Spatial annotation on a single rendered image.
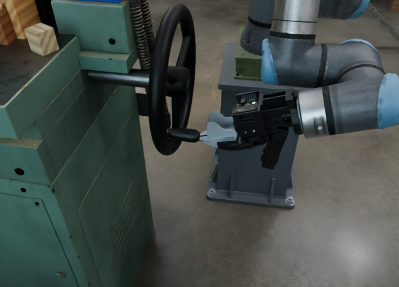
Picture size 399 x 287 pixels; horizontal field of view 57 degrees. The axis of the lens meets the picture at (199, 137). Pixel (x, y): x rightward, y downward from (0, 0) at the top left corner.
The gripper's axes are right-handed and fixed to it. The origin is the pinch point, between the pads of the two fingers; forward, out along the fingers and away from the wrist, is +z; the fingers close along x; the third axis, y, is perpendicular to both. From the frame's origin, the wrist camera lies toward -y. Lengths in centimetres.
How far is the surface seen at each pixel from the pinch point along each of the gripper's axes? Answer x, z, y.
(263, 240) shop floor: -26, 6, -71
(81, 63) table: 1.3, 16.4, 23.1
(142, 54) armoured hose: -4.2, 6.7, 19.7
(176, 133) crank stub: 9.1, 0.3, 9.2
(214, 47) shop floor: -178, 46, -57
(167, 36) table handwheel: 4.2, -3.2, 24.8
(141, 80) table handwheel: -0.8, 7.7, 16.0
